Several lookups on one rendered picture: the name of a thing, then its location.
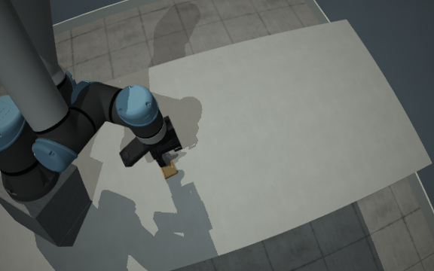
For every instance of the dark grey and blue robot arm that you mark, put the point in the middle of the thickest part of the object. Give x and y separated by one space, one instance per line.
41 132

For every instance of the tan rectangular tray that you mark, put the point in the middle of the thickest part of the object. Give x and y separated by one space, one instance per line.
169 171

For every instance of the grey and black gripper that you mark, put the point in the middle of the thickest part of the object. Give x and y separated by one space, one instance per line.
171 141

